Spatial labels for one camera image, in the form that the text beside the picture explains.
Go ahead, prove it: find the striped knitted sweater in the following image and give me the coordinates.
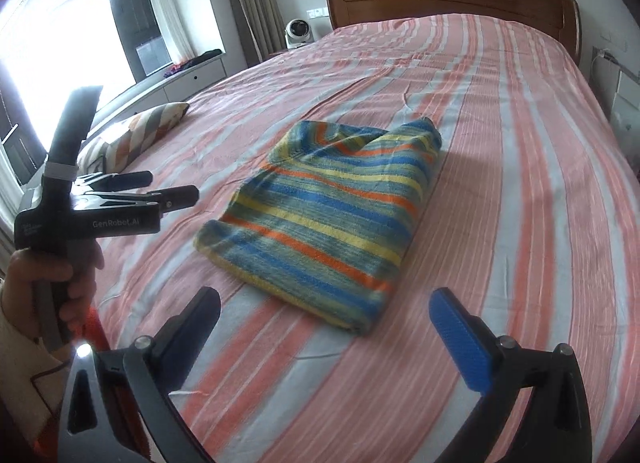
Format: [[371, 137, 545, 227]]
[[194, 118, 443, 336]]

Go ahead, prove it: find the brown curtain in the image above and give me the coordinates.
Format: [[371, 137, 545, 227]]
[[215, 0, 288, 68]]

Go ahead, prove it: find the thin black cable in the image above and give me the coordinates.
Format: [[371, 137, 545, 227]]
[[30, 359, 72, 418]]

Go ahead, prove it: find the pink striped bed sheet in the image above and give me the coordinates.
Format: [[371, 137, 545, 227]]
[[75, 13, 640, 463]]

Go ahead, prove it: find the dark clothes pile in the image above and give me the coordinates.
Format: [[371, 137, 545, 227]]
[[162, 49, 223, 78]]

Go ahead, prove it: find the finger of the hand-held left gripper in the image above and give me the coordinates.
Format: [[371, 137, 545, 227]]
[[85, 185, 200, 218], [75, 170, 153, 194]]

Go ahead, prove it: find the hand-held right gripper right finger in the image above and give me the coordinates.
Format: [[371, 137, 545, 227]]
[[429, 287, 593, 463]]

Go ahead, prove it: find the window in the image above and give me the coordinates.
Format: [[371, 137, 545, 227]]
[[0, 0, 166, 144]]

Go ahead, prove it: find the white window seat cabinet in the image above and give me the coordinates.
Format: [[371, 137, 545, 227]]
[[95, 53, 226, 118]]

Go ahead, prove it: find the white sheer curtain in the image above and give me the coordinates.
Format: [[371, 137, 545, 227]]
[[142, 0, 196, 64]]

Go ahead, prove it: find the white bedside cabinet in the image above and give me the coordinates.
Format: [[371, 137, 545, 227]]
[[607, 68, 640, 131]]

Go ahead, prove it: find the white fan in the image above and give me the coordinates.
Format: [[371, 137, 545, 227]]
[[283, 18, 315, 50]]

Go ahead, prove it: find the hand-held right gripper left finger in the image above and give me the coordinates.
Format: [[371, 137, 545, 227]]
[[59, 286, 222, 463]]

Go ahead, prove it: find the person's left hand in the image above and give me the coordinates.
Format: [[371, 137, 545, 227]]
[[2, 241, 107, 342]]

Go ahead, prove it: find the person's left forearm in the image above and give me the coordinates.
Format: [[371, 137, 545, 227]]
[[0, 293, 75, 449]]

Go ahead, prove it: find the patterned pillow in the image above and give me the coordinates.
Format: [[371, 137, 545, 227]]
[[75, 102, 191, 176]]

